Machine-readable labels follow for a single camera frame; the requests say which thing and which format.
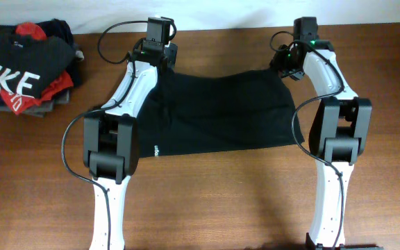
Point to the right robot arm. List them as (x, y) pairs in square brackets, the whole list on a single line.
[(338, 133)]

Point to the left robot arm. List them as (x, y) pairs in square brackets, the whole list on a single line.
[(110, 133)]

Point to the black Sydrogen t-shirt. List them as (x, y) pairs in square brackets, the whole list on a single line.
[(186, 114)]

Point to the grey folded t-shirt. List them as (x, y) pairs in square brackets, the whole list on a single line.
[(48, 107)]

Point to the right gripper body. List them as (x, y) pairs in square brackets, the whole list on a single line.
[(282, 60)]

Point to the navy folded t-shirt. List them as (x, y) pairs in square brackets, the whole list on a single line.
[(59, 29)]

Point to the red folded t-shirt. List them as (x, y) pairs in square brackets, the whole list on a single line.
[(19, 103)]

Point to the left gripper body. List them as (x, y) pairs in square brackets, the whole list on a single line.
[(171, 48)]

